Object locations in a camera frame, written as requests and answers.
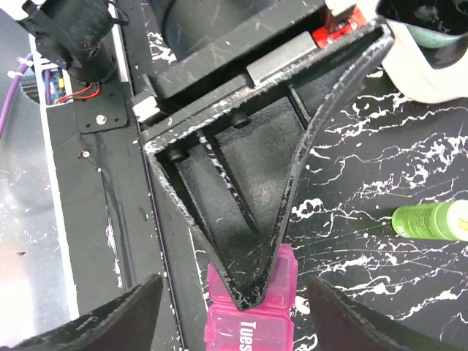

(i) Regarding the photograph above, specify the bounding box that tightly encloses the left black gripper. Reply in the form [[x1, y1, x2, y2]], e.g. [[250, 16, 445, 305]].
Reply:
[[140, 1, 325, 143]]

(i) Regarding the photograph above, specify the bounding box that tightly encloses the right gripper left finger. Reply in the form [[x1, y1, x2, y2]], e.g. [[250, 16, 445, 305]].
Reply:
[[12, 274, 163, 350]]

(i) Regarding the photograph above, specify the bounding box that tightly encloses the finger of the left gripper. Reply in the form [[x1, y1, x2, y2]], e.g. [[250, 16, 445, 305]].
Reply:
[[143, 23, 394, 311]]

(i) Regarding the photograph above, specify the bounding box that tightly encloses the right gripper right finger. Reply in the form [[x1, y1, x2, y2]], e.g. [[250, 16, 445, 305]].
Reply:
[[306, 276, 462, 350]]

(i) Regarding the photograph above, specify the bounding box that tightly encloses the pink weekly pill organizer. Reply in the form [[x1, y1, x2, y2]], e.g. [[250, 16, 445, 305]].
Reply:
[[204, 244, 298, 350]]

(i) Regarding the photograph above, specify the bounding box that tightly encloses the green pill bottle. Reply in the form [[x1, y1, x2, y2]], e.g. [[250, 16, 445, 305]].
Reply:
[[391, 201, 457, 241]]

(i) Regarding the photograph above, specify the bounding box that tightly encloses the green pill bottle cap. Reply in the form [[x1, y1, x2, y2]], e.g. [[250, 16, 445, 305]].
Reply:
[[447, 200, 468, 241]]

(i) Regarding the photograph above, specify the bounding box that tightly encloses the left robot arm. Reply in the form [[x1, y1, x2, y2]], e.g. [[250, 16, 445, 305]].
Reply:
[[20, 1, 394, 311]]

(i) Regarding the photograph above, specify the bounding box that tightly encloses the white plastic dish tub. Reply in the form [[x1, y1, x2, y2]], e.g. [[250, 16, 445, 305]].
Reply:
[[376, 1, 467, 104]]

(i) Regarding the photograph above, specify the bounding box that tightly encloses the teal ceramic mug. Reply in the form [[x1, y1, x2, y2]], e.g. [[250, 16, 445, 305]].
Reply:
[[406, 24, 465, 49]]

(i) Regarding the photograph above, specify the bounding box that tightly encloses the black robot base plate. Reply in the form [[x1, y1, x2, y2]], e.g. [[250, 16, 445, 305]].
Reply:
[[44, 1, 207, 350]]

